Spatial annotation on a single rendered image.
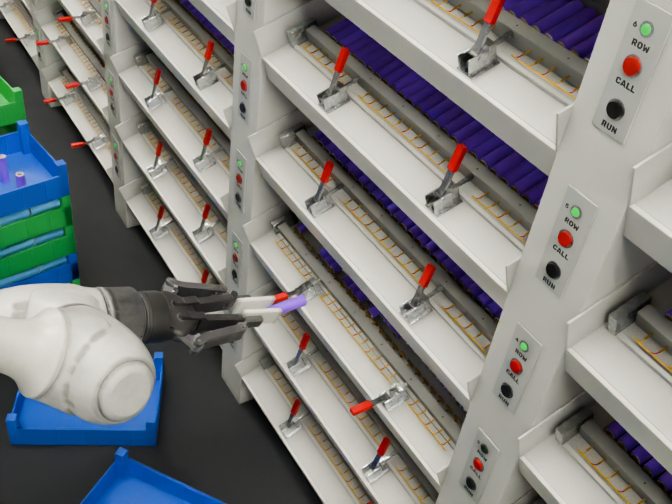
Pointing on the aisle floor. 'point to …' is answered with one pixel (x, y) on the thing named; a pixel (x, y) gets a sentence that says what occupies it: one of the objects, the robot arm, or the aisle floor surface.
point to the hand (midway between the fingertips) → (256, 310)
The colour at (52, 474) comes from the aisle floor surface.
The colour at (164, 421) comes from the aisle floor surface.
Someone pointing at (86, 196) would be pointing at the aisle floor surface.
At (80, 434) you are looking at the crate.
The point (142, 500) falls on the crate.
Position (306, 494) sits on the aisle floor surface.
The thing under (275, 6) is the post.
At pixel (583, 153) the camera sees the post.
